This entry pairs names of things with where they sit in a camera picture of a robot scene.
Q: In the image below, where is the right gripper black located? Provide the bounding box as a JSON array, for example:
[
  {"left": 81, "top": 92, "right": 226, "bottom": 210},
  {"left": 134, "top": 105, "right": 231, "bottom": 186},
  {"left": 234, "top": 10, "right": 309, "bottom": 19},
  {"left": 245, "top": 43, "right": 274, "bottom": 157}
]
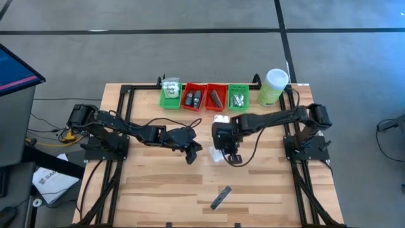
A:
[{"left": 223, "top": 123, "right": 244, "bottom": 165}]

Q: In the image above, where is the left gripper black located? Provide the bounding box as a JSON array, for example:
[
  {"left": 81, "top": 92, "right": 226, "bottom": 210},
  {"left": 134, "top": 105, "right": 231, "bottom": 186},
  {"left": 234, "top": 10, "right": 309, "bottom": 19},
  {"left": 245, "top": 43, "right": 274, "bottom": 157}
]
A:
[{"left": 159, "top": 128, "right": 203, "bottom": 165}]

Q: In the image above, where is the red plastic basket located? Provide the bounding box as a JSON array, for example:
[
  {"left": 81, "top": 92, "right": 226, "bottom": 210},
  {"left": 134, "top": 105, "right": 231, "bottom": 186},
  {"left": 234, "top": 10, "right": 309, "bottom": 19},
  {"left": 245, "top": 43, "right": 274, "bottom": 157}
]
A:
[
  {"left": 180, "top": 82, "right": 207, "bottom": 112},
  {"left": 204, "top": 83, "right": 228, "bottom": 113}
]

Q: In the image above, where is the green plastic basket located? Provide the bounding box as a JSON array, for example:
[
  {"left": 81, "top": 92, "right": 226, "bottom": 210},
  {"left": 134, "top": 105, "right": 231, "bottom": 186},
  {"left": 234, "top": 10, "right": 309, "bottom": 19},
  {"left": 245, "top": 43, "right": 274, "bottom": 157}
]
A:
[
  {"left": 227, "top": 83, "right": 251, "bottom": 112},
  {"left": 159, "top": 81, "right": 184, "bottom": 110}
]

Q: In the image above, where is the disinfecting wipes canister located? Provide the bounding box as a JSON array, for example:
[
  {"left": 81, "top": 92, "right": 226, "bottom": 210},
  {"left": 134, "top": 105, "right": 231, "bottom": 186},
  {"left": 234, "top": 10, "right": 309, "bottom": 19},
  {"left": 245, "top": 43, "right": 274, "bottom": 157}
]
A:
[{"left": 256, "top": 68, "right": 290, "bottom": 108}]

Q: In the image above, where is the black shelf board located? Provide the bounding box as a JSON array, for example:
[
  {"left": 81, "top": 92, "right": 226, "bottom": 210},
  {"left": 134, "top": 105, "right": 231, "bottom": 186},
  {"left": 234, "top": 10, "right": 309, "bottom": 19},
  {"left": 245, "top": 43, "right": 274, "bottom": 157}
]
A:
[{"left": 21, "top": 144, "right": 85, "bottom": 179}]

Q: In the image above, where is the white printed booklet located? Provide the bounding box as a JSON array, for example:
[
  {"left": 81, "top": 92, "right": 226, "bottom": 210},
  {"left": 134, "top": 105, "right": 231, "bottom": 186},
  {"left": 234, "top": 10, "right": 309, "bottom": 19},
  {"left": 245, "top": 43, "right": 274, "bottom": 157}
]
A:
[{"left": 32, "top": 153, "right": 80, "bottom": 205}]

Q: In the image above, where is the large display screen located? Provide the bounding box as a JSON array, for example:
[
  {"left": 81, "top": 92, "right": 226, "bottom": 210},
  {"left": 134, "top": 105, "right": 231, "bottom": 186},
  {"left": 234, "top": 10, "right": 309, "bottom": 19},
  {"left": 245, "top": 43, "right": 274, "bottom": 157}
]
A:
[{"left": 0, "top": 43, "right": 47, "bottom": 98}]

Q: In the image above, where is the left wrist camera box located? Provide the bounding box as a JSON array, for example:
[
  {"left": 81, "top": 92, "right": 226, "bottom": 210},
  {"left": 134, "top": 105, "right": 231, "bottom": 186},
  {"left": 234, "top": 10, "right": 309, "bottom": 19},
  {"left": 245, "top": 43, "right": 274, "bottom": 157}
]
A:
[{"left": 175, "top": 127, "right": 196, "bottom": 143}]

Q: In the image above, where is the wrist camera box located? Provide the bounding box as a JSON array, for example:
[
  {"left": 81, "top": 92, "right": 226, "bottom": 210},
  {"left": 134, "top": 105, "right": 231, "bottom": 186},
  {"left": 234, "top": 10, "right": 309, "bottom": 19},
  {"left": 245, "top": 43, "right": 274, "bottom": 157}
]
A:
[
  {"left": 211, "top": 122, "right": 232, "bottom": 149},
  {"left": 175, "top": 127, "right": 196, "bottom": 143}
]

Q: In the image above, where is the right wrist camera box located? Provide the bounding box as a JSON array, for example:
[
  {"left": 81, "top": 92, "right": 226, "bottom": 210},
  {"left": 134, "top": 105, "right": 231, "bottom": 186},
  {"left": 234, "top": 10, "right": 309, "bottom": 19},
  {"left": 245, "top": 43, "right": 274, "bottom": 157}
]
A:
[{"left": 211, "top": 122, "right": 232, "bottom": 149}]

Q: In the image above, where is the black aluminium table frame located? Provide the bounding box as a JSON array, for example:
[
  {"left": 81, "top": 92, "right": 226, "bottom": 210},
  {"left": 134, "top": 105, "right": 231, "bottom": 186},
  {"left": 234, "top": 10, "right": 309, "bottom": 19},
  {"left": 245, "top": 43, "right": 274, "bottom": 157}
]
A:
[{"left": 74, "top": 73, "right": 347, "bottom": 228}]

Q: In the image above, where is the yellow cable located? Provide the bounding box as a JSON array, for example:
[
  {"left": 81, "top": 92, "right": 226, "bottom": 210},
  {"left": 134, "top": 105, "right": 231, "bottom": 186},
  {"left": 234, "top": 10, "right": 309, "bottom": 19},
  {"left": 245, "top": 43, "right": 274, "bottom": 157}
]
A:
[{"left": 25, "top": 128, "right": 84, "bottom": 148}]

